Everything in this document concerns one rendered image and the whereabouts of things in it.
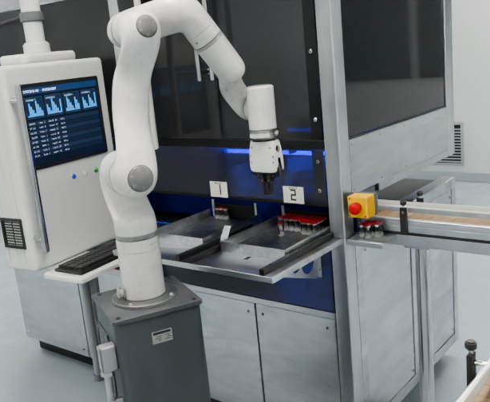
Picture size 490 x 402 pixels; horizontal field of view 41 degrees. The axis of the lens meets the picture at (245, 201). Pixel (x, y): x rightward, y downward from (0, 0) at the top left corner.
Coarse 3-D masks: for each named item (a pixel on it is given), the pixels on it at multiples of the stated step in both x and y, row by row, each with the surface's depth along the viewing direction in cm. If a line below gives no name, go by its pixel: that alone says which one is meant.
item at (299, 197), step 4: (284, 188) 228; (288, 188) 227; (292, 188) 226; (296, 188) 225; (300, 188) 224; (284, 192) 229; (288, 192) 228; (292, 192) 227; (296, 192) 226; (300, 192) 225; (284, 196) 229; (288, 196) 228; (292, 196) 227; (296, 196) 226; (300, 196) 225; (284, 200) 230; (288, 200) 229; (292, 200) 227; (296, 200) 226; (300, 200) 225
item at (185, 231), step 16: (176, 224) 249; (192, 224) 255; (208, 224) 252; (224, 224) 250; (240, 224) 239; (256, 224) 246; (160, 240) 236; (176, 240) 230; (192, 240) 225; (208, 240) 225
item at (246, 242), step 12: (276, 216) 242; (252, 228) 230; (264, 228) 236; (276, 228) 238; (228, 240) 220; (240, 240) 226; (252, 240) 226; (264, 240) 225; (276, 240) 223; (288, 240) 222; (300, 240) 221; (312, 240) 214; (240, 252) 213; (252, 252) 210; (264, 252) 207; (276, 252) 204; (288, 252) 203
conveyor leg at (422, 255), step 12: (420, 252) 218; (420, 264) 219; (420, 276) 220; (420, 288) 222; (420, 300) 223; (420, 312) 224; (420, 324) 225; (432, 324) 225; (420, 336) 226; (432, 336) 226; (420, 348) 227; (432, 348) 227; (420, 360) 229; (432, 360) 228; (420, 372) 230; (432, 372) 229; (420, 384) 232; (432, 384) 229; (432, 396) 230
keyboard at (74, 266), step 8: (104, 248) 253; (112, 248) 252; (80, 256) 246; (88, 256) 245; (96, 256) 244; (104, 256) 243; (112, 256) 245; (64, 264) 238; (72, 264) 237; (80, 264) 236; (88, 264) 235; (96, 264) 238; (104, 264) 240; (64, 272) 235; (72, 272) 233; (80, 272) 231; (88, 272) 234
